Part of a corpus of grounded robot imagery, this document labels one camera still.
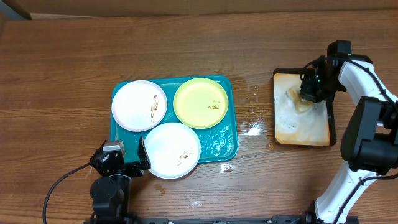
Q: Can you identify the yellow sponge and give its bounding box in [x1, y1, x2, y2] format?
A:
[287, 85, 314, 113]

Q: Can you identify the white plate with sauce streak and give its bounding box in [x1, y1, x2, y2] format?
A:
[111, 80, 168, 132]

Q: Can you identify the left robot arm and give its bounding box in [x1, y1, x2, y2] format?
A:
[90, 138, 151, 223]

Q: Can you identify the black tray with soapy water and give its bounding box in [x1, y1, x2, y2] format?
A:
[272, 68, 336, 147]

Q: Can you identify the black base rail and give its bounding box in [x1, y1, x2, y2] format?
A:
[116, 215, 323, 224]

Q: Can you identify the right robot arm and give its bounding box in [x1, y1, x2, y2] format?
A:
[299, 40, 397, 223]

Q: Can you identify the yellow-green plate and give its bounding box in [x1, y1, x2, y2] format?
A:
[173, 78, 229, 129]

